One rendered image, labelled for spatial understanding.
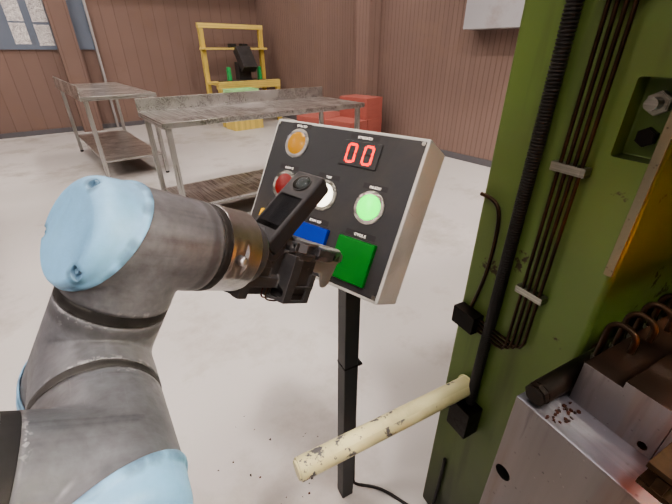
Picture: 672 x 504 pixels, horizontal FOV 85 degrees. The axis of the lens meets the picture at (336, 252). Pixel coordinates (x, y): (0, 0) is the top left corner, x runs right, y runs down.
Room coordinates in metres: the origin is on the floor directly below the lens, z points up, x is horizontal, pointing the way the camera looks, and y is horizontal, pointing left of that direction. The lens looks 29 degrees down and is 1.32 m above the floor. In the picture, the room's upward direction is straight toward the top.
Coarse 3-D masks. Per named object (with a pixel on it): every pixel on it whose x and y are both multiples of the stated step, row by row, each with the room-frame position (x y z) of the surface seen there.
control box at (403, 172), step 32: (288, 128) 0.77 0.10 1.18; (320, 128) 0.72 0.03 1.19; (288, 160) 0.73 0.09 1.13; (320, 160) 0.68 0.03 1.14; (384, 160) 0.61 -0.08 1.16; (416, 160) 0.58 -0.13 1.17; (352, 192) 0.61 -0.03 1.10; (384, 192) 0.58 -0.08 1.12; (416, 192) 0.56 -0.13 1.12; (320, 224) 0.61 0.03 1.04; (352, 224) 0.58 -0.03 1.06; (384, 224) 0.55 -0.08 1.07; (416, 224) 0.57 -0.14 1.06; (384, 256) 0.52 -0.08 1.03; (352, 288) 0.51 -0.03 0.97; (384, 288) 0.50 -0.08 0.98
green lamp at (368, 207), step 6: (366, 198) 0.59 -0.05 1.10; (372, 198) 0.58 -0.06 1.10; (360, 204) 0.59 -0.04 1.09; (366, 204) 0.58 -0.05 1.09; (372, 204) 0.58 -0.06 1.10; (378, 204) 0.57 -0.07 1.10; (360, 210) 0.58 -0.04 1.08; (366, 210) 0.58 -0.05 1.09; (372, 210) 0.57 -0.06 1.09; (378, 210) 0.57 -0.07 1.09; (360, 216) 0.58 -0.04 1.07; (366, 216) 0.57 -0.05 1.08; (372, 216) 0.57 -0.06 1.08
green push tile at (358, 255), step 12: (348, 240) 0.56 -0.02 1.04; (360, 240) 0.56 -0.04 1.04; (348, 252) 0.55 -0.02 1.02; (360, 252) 0.54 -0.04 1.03; (372, 252) 0.53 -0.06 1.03; (348, 264) 0.53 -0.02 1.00; (360, 264) 0.52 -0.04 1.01; (336, 276) 0.53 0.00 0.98; (348, 276) 0.52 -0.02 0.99; (360, 276) 0.51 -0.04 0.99
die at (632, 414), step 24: (600, 360) 0.34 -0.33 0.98; (624, 360) 0.34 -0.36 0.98; (648, 360) 0.34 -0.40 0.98; (576, 384) 0.33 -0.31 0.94; (600, 384) 0.31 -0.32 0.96; (624, 384) 0.30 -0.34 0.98; (648, 384) 0.29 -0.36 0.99; (600, 408) 0.30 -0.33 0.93; (624, 408) 0.29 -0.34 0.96; (648, 408) 0.27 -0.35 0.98; (624, 432) 0.28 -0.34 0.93; (648, 432) 0.26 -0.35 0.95; (648, 456) 0.25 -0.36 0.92
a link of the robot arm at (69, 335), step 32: (64, 320) 0.22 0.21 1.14; (96, 320) 0.22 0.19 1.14; (128, 320) 0.23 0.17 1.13; (160, 320) 0.26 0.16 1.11; (32, 352) 0.22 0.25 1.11; (64, 352) 0.21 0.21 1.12; (96, 352) 0.21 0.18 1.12; (128, 352) 0.22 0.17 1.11; (32, 384) 0.19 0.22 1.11; (160, 384) 0.22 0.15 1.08
